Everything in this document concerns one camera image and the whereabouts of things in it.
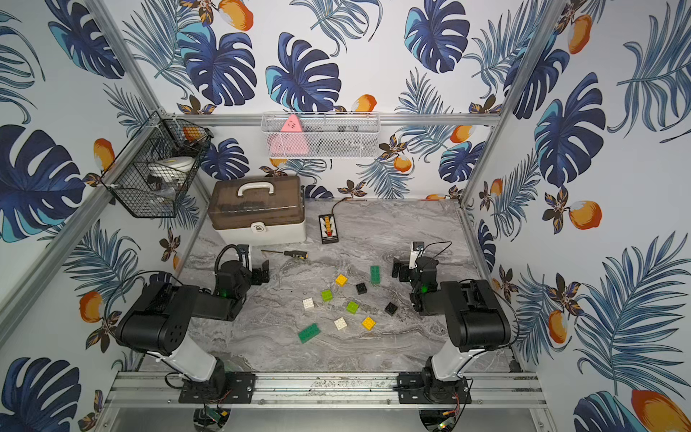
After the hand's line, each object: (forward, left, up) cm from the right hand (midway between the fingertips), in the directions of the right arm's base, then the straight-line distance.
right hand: (410, 257), depth 97 cm
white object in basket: (+9, +74, +32) cm, 82 cm away
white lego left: (-16, +36, -3) cm, 39 cm away
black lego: (-18, +8, -3) cm, 20 cm away
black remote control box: (+14, +31, -3) cm, 34 cm away
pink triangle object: (+25, +42, +32) cm, 58 cm away
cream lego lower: (-23, +25, -4) cm, 34 cm away
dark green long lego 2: (-26, +34, -4) cm, 43 cm away
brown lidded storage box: (+6, +50, +18) cm, 54 cm away
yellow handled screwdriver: (+4, +43, -3) cm, 44 cm away
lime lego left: (-13, +30, -4) cm, 33 cm away
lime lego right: (-18, +21, -3) cm, 27 cm away
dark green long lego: (-5, +13, -3) cm, 14 cm away
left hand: (-2, +56, +3) cm, 56 cm away
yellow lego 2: (-23, +15, -4) cm, 28 cm away
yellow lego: (-8, +25, -3) cm, 26 cm away
